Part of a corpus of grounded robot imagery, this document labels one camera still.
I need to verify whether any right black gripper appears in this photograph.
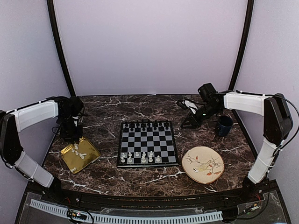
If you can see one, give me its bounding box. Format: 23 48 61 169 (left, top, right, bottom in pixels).
181 103 221 129

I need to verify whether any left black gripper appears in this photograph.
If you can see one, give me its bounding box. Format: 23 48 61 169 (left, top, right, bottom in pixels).
58 114 83 144

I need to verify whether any gold square tray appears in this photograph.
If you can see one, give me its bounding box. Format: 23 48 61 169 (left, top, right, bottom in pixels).
60 137 100 174

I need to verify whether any black grey chessboard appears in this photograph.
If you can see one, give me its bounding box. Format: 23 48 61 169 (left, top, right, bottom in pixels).
117 119 179 168

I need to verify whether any white chess king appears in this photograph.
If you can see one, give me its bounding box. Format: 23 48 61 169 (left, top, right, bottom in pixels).
141 156 146 163

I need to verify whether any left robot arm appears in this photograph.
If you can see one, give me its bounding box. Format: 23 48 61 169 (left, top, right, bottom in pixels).
0 96 85 203

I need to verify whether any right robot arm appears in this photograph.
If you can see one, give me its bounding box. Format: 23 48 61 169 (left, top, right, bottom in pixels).
177 83 293 184

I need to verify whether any dark blue mug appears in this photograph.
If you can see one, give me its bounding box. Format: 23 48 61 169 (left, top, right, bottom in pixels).
215 116 233 137

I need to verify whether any cream plate with bird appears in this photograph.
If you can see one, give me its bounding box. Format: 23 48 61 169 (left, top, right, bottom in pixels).
182 147 225 184

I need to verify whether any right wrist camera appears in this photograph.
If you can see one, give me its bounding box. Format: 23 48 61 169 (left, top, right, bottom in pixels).
177 99 198 114

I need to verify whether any left black frame post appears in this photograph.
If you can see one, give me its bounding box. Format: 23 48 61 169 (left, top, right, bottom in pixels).
46 0 76 97

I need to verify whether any black frame post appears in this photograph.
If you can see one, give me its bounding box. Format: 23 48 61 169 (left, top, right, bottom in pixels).
46 0 76 97
228 0 255 91

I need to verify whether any right black frame post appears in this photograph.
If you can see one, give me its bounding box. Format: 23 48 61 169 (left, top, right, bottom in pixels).
228 0 255 91

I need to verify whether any white slotted cable duct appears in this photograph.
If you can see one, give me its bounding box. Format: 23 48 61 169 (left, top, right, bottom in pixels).
29 199 223 224

